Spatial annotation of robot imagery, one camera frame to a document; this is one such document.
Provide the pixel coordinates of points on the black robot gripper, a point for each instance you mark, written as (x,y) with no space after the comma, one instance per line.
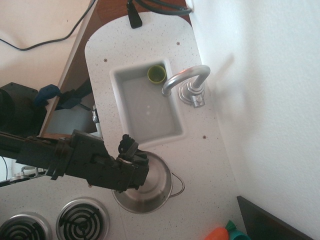
(91,161)

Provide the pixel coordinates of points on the stainless steel pot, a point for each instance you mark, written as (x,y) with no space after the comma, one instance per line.
(157,188)

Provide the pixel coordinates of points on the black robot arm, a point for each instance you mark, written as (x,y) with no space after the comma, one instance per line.
(45,153)

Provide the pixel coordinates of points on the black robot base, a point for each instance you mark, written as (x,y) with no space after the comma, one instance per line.
(18,113)

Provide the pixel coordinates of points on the grey toy sink basin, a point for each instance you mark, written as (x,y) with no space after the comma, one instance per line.
(145,114)

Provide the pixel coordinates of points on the silver cabinet knob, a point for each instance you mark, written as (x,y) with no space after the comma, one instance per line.
(95,116)

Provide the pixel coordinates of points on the blue clamp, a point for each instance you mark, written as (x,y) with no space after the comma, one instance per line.
(66,100)

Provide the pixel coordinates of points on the green plastic cup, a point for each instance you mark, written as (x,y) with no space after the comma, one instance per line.
(156,74)

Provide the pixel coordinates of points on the right black stove burner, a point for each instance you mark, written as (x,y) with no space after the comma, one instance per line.
(83,218)

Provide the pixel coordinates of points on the black stove burner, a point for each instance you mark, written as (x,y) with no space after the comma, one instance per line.
(26,226)
(83,218)

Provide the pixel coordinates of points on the silver toy faucet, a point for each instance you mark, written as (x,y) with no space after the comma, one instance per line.
(192,89)

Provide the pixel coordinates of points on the left black stove burner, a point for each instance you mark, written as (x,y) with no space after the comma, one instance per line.
(26,226)

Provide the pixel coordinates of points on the orange toy carrot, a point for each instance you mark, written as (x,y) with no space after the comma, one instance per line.
(219,233)

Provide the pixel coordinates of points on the teal plastic toy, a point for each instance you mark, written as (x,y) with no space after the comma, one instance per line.
(234,233)

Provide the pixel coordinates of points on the black strap clip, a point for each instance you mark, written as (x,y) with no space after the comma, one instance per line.
(133,15)

